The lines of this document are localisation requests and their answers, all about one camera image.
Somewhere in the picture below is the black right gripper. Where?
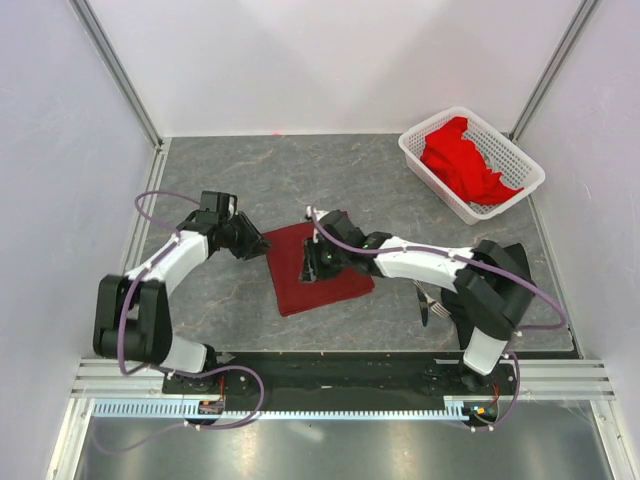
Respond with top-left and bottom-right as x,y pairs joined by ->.
299,236 -> 348,284

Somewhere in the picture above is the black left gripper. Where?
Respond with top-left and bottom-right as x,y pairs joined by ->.
219,212 -> 273,262

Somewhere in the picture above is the dark red cloth napkin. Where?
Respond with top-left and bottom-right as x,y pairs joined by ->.
265,223 -> 375,317

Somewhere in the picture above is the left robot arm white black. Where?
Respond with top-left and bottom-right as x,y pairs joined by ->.
93,191 -> 270,393

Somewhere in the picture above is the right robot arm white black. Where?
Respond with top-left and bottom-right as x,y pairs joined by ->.
299,206 -> 533,394

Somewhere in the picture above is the silver knife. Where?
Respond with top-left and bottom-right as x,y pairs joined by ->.
416,290 -> 430,327

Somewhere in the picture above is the silver fork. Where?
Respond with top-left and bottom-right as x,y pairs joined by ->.
413,280 -> 451,318

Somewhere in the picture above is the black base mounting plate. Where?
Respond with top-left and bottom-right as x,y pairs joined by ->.
163,351 -> 517,396

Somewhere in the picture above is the bright red cloth in basket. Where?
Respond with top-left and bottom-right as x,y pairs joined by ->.
420,116 -> 522,206

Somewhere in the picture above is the white plastic basket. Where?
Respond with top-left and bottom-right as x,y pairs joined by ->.
398,106 -> 545,225

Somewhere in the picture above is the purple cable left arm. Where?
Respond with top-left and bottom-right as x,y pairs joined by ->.
92,190 -> 265,455

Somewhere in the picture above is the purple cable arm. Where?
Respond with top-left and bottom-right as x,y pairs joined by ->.
305,204 -> 569,434
92,190 -> 265,455

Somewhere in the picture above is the blue-white cable duct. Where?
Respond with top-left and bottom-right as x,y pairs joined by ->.
92,398 -> 469,421

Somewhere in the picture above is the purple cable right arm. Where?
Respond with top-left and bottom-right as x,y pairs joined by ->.
305,204 -> 569,434

